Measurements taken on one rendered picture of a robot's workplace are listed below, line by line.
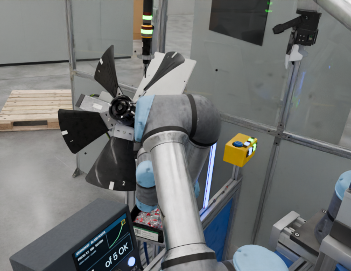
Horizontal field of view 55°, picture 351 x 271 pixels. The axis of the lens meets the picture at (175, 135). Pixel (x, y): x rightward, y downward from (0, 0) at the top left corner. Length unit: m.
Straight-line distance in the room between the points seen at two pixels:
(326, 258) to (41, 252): 0.63
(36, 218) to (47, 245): 2.05
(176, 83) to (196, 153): 0.83
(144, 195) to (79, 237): 0.42
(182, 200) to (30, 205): 2.33
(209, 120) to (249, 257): 0.34
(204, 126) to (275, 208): 1.45
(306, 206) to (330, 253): 1.29
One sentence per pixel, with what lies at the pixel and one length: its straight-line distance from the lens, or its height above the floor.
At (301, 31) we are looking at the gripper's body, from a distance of 1.34.
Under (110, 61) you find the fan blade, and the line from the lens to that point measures 1.66.
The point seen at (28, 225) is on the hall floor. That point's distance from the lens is 2.80.
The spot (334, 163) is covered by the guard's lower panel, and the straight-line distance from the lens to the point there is 1.99.
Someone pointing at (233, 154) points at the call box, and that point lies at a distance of 1.57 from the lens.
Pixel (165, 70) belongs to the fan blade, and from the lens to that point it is 1.49.
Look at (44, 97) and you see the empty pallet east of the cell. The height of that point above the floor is 0.14.
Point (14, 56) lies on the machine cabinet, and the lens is 6.79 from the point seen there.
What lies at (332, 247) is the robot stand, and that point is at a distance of 0.87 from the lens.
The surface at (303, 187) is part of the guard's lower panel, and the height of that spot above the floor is 0.70.
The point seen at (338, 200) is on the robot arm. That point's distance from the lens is 1.12.
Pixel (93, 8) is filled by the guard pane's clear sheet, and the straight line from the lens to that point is 2.59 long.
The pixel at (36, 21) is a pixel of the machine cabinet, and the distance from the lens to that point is 6.72.
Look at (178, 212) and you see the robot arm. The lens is 0.72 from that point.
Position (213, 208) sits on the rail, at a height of 0.86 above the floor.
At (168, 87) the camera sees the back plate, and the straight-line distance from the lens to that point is 1.76.
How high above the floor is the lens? 1.78
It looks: 26 degrees down
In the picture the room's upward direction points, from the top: 4 degrees clockwise
